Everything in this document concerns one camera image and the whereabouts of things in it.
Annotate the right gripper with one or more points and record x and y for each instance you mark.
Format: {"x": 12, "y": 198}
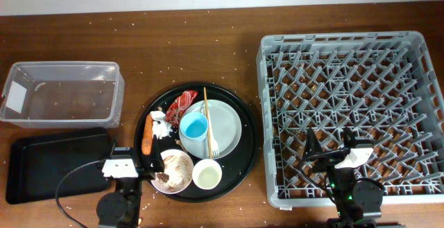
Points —
{"x": 327, "y": 159}

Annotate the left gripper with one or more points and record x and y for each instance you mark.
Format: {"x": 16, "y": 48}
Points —
{"x": 155, "y": 163}

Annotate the orange carrot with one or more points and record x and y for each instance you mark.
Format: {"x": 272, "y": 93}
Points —
{"x": 147, "y": 139}

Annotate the white tissue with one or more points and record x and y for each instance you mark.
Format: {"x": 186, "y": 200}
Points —
{"x": 160, "y": 128}

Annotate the white bowl with food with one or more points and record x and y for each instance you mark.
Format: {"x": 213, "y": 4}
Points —
{"x": 177, "y": 174}

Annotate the red snack wrapper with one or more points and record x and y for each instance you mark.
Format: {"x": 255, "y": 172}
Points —
{"x": 179, "y": 106}

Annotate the blue cup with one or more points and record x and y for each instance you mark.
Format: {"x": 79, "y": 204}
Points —
{"x": 194, "y": 126}

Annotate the white cup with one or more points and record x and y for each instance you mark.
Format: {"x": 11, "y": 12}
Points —
{"x": 207, "y": 174}

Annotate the white plastic fork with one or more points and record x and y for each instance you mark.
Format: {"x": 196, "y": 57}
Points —
{"x": 215, "y": 146}

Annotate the wooden chopstick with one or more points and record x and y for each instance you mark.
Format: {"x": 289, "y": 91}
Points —
{"x": 208, "y": 123}

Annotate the grey plate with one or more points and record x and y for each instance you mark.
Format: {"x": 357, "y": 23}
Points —
{"x": 226, "y": 127}

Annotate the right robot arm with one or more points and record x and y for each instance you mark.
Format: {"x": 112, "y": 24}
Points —
{"x": 358, "y": 200}

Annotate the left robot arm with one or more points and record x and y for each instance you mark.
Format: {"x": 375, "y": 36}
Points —
{"x": 121, "y": 207}

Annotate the grey dishwasher rack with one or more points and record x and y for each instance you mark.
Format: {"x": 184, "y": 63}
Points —
{"x": 382, "y": 86}

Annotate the clear plastic bin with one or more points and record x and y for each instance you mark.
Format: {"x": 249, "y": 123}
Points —
{"x": 63, "y": 94}

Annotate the round black tray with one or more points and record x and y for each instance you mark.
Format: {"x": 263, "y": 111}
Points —
{"x": 236, "y": 165}

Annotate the black rectangular tray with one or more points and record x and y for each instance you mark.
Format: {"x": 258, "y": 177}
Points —
{"x": 38, "y": 163}

